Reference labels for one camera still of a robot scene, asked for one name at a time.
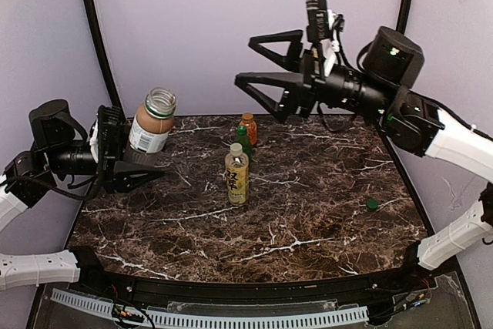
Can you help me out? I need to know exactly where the coffee latte bottle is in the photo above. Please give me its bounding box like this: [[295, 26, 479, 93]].
[[124, 87, 177, 166]]

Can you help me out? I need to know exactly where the yellow tea bottle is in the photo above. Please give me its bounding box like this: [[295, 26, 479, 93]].
[[225, 143, 250, 205]]

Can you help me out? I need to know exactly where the green bottle cap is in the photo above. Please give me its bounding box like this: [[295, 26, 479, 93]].
[[366, 198, 379, 212]]

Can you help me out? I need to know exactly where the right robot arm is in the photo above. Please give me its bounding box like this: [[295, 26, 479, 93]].
[[235, 27, 492, 182]]

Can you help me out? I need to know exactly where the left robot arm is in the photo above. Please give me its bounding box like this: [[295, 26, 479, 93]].
[[1, 99, 164, 290]]

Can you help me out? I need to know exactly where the orange drink bottle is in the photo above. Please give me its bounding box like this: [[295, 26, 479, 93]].
[[240, 112, 258, 147]]

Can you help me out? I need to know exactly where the green soda bottle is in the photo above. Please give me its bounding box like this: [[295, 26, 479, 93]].
[[235, 126, 253, 162]]

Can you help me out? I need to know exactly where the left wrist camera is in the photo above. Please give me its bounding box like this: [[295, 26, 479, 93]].
[[89, 121, 99, 163]]

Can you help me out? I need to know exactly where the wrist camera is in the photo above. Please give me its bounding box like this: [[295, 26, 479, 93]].
[[89, 121, 99, 163], [305, 0, 344, 76]]

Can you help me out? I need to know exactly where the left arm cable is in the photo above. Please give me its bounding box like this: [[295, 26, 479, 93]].
[[3, 174, 105, 202]]

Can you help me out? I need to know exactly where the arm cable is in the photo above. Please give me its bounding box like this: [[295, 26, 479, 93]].
[[315, 105, 371, 136], [3, 174, 105, 202]]

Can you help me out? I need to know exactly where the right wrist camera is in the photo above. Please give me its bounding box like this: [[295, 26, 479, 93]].
[[305, 0, 344, 76]]

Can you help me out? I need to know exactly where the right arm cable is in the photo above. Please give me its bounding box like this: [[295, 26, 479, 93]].
[[315, 105, 371, 136]]

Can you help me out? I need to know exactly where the white slotted cable duct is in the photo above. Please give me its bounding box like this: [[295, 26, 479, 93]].
[[51, 288, 369, 328]]

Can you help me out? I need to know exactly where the left black frame post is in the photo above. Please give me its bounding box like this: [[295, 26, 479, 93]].
[[82, 0, 123, 109]]

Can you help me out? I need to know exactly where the black front rail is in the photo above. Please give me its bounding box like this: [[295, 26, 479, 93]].
[[69, 246, 432, 307]]

